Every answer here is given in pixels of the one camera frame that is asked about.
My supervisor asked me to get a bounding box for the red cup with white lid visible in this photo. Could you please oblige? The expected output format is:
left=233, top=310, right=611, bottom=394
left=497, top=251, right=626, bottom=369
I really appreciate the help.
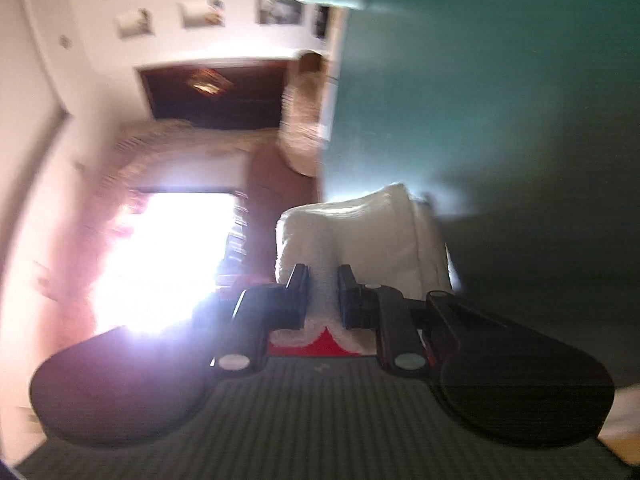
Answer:
left=267, top=325, right=376, bottom=357

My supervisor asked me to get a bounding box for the beige quilted sofa cover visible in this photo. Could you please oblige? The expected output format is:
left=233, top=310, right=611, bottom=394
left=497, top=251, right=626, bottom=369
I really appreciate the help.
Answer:
left=277, top=52, right=333, bottom=177

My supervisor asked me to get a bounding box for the white towel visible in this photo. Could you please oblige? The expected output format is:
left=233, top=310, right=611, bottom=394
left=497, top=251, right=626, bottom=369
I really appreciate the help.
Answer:
left=274, top=183, right=463, bottom=356

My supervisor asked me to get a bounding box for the dark wooden door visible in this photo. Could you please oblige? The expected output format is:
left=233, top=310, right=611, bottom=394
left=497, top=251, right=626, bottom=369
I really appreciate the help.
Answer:
left=137, top=60, right=291, bottom=131

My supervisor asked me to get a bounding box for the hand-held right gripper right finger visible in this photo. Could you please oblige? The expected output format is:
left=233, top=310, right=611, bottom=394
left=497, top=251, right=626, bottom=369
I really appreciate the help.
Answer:
left=336, top=264, right=482, bottom=378

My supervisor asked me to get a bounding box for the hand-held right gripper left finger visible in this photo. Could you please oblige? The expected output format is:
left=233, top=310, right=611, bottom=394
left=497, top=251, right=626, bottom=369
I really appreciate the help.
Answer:
left=210, top=263, right=311, bottom=373

